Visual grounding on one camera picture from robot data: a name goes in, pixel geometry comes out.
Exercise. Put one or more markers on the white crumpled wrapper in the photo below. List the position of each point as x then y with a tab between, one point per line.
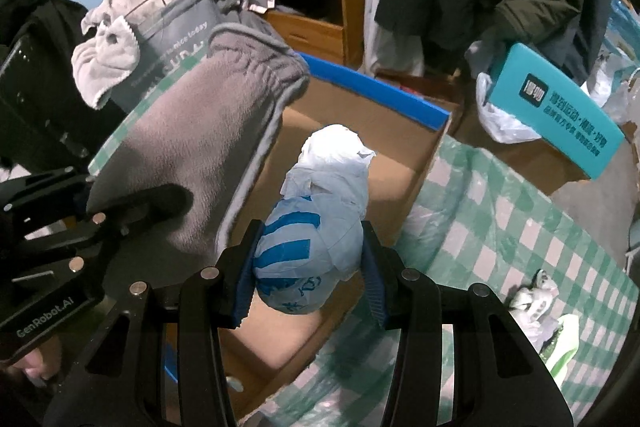
535	297

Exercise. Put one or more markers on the grey fleece pants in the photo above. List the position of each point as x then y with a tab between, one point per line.
200	132

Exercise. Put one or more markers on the blue-rimmed cardboard box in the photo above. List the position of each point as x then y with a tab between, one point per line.
390	157

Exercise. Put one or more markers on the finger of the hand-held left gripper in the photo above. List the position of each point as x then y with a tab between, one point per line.
45	194
150	204

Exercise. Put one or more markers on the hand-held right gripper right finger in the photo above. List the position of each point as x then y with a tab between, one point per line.
375	277

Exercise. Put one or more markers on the green white checked tablecloth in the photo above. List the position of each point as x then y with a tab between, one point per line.
490	217

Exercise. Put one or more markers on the black cloth pile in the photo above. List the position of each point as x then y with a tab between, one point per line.
40	72

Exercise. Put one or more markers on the brown cardboard box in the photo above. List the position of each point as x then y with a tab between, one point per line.
540	164

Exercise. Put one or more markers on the teal shipping box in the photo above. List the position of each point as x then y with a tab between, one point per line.
560	117

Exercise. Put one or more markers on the blue white plastic bag bundle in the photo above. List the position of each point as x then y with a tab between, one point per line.
310	237

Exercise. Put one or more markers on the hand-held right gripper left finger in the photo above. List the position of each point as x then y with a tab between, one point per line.
247	277

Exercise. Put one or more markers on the person's left hand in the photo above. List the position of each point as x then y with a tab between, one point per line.
35	364

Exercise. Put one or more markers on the grey printed shirt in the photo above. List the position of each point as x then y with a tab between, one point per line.
170	32

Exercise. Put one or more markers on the clear plastic bags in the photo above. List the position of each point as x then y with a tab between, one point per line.
617	72

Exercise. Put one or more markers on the light grey towel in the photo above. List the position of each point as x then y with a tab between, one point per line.
107	52

